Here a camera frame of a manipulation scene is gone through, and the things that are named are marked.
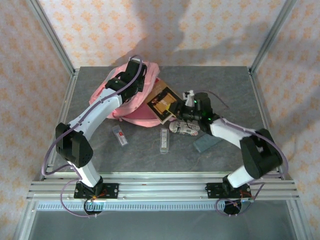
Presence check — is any brown hardcover book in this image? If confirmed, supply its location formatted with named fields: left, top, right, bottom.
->
left=146, top=78, right=181, bottom=125

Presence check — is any pink school backpack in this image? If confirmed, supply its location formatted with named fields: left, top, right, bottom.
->
left=89, top=62, right=163, bottom=128

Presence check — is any clear plastic case red label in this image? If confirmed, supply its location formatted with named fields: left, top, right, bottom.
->
left=111, top=124, right=130, bottom=147

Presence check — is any white black printed pouch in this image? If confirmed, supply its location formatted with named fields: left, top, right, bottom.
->
left=168, top=119, right=201, bottom=137

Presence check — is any clear plastic case white label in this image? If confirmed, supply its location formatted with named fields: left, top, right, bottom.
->
left=159, top=127, right=171, bottom=154

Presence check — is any grey blue folded cloth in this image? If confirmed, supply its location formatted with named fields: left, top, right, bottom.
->
left=192, top=133, right=223, bottom=154

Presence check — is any aluminium table side rail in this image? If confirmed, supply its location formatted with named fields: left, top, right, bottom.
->
left=248, top=67, right=286, bottom=180
left=39, top=71, right=80, bottom=181

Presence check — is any long aluminium base rail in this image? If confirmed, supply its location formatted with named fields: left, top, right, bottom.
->
left=26, top=172, right=300, bottom=201

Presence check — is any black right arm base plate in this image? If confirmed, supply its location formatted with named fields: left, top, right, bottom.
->
left=206, top=182, right=251, bottom=200

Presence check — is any aluminium frame post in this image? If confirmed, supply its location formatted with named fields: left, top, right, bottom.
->
left=249, top=0, right=299, bottom=74
left=24, top=0, right=76, bottom=76

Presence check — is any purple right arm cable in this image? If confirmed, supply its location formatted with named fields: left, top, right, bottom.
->
left=198, top=89, right=289, bottom=217

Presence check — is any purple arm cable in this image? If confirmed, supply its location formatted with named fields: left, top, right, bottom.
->
left=41, top=54, right=149, bottom=219
left=198, top=89, right=289, bottom=217

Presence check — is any slotted grey cable duct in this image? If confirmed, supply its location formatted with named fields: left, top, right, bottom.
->
left=36, top=201, right=252, bottom=211

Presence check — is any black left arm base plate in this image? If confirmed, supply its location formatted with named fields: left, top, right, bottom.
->
left=73, top=182, right=120, bottom=200

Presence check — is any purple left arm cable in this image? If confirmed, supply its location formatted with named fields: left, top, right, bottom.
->
left=41, top=54, right=149, bottom=219

